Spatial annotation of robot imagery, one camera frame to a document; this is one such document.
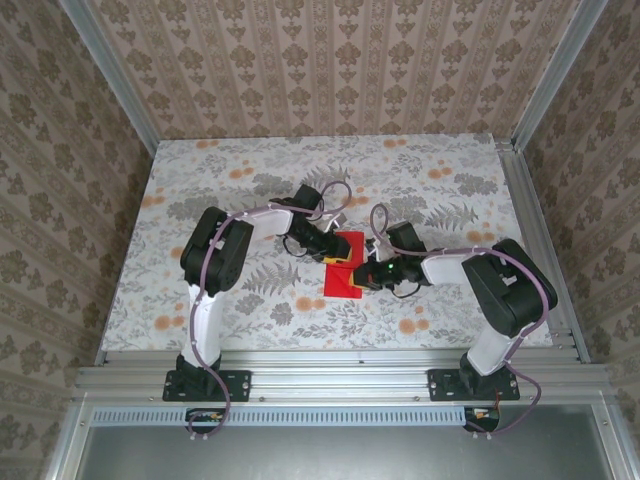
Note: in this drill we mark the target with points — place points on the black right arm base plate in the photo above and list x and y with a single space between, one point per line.
445 385

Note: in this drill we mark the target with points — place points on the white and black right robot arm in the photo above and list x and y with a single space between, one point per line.
520 295

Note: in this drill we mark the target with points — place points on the grey metal sheet panel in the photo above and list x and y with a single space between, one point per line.
340 455

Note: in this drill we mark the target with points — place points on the aluminium mounting rail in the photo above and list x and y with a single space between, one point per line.
340 380

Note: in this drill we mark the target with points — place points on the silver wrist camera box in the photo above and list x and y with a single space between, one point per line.
336 225
377 250

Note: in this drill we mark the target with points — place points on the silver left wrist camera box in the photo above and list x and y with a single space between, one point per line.
336 225

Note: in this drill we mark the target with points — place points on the floral patterned table mat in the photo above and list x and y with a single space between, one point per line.
300 165

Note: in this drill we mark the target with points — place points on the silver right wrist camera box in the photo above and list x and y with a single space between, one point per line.
377 250

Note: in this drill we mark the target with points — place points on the aluminium frame post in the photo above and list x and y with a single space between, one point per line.
116 75
555 75

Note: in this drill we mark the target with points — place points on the red square paper sheet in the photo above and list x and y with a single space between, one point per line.
337 285

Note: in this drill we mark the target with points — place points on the aluminium frame side bar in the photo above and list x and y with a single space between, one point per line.
607 440
70 440

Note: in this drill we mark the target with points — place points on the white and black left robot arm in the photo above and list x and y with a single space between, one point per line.
215 260

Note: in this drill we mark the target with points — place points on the aluminium side rail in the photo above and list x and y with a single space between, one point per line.
523 190

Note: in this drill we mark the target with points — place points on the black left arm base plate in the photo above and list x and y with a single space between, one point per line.
235 385

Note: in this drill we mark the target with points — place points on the black connector board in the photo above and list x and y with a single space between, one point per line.
202 424
487 424

